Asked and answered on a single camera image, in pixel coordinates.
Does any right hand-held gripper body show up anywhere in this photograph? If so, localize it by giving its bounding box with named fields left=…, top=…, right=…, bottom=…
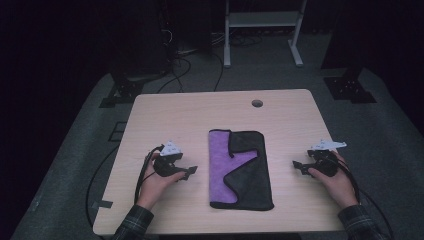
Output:
left=307, top=139, right=348, bottom=178

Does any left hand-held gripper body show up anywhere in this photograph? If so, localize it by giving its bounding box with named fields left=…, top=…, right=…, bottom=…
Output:
left=153, top=140, right=190, bottom=178

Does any black and purple towel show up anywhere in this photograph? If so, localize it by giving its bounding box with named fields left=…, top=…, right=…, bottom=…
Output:
left=208, top=128, right=275, bottom=212

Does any person's left hand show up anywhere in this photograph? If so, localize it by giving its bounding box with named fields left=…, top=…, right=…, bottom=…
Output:
left=136, top=153, right=188, bottom=211

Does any person's right hand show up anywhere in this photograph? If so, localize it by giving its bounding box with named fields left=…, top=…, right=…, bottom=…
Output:
left=308, top=150, right=360, bottom=210

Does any black floor tape rectangle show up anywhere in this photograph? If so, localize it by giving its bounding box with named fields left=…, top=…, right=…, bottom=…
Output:
left=108, top=121, right=128, bottom=143

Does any grey floor tape strip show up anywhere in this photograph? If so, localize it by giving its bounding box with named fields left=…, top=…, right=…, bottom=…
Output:
left=91, top=199, right=114, bottom=210

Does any dark equipment cabinet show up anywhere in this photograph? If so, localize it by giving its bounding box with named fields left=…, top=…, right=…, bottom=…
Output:
left=108, top=0, right=175, bottom=79

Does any white metal stand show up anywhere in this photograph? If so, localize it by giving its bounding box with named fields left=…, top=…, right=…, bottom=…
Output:
left=223, top=0, right=308, bottom=69

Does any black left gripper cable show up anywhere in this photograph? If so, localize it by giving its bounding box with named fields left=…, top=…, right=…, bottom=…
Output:
left=133, top=144, right=166, bottom=205

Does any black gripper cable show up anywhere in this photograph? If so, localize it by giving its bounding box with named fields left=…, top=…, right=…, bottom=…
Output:
left=328, top=151, right=396, bottom=240
left=133, top=144, right=166, bottom=205

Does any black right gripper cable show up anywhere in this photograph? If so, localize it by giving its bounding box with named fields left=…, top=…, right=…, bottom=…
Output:
left=328, top=151, right=396, bottom=240

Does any black stand base plate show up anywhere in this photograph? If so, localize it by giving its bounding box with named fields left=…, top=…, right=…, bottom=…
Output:
left=98, top=71, right=148, bottom=109
left=323, top=66, right=378, bottom=105

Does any black curved floor cable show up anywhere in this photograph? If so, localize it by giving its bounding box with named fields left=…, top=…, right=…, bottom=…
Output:
left=85, top=145, right=120, bottom=228

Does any black looped floor cable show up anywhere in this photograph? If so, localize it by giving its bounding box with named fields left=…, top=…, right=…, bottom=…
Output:
left=156, top=55, right=193, bottom=95

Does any black straight floor cable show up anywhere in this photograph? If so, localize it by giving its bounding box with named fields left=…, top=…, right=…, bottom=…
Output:
left=213, top=52, right=225, bottom=93

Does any bundle of floor cables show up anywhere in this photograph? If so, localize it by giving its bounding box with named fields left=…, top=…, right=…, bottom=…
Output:
left=211, top=31, right=265, bottom=48

